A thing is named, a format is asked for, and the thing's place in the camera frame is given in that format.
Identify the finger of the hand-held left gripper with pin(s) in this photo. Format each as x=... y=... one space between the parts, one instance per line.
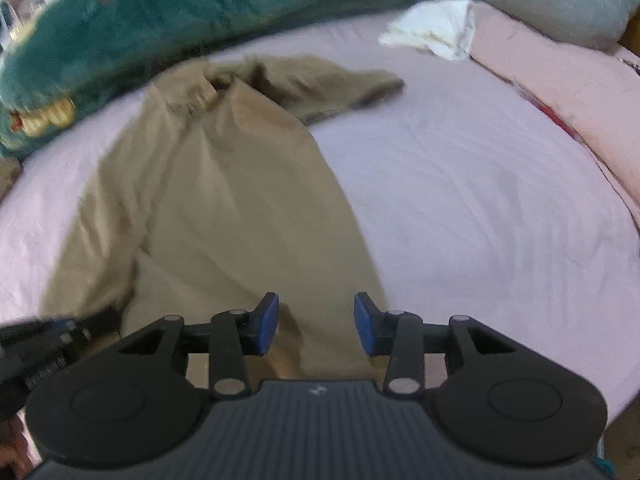
x=100 y=322

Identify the grey pillow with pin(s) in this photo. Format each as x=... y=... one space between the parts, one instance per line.
x=545 y=5

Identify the brown folded garment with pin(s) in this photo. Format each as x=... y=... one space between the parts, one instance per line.
x=7 y=177

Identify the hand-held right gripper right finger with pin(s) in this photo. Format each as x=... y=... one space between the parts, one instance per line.
x=365 y=322

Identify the pink bed sheet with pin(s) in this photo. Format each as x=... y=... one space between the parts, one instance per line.
x=475 y=200

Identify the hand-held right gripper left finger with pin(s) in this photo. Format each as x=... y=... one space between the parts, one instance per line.
x=267 y=322

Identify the tan t-shirt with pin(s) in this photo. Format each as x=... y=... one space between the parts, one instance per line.
x=225 y=200

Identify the small metal object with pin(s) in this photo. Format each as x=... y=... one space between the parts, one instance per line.
x=631 y=64

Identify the pink pillow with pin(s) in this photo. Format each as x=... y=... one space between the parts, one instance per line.
x=565 y=75

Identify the white folded cloth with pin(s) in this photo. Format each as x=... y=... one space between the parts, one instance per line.
x=435 y=30

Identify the green plush blanket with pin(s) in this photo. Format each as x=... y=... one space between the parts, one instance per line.
x=175 y=15

